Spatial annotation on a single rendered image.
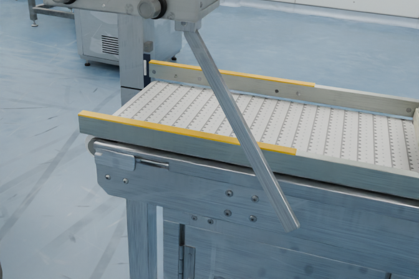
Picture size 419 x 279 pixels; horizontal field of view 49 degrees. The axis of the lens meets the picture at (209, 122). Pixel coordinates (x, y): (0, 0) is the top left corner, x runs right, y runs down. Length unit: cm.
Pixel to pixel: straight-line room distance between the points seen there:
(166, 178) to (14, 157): 180
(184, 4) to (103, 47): 291
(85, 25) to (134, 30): 253
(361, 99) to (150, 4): 48
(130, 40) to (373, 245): 61
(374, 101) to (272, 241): 32
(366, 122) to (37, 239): 140
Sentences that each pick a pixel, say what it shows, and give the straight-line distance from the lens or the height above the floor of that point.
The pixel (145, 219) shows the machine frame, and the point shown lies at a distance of 119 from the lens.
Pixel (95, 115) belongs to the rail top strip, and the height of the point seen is 90.
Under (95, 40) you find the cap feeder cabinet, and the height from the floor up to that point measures 23.
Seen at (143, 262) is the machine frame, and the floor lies 32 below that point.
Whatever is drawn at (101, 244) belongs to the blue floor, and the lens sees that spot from 185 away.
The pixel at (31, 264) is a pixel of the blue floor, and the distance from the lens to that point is 183.
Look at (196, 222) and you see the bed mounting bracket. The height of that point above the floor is 70.
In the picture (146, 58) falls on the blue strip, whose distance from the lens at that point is 97.
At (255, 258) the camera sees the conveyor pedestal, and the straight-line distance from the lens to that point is 84.
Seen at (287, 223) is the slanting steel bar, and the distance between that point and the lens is 57.
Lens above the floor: 121
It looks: 26 degrees down
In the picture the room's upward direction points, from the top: 3 degrees clockwise
